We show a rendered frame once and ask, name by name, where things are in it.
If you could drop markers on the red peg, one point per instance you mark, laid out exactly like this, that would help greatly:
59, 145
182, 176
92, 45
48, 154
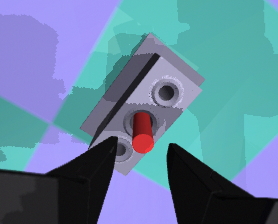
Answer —
142, 138

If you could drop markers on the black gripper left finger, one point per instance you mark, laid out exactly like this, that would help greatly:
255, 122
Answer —
72, 193

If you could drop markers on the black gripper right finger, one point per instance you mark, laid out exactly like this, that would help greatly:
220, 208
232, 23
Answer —
202, 196

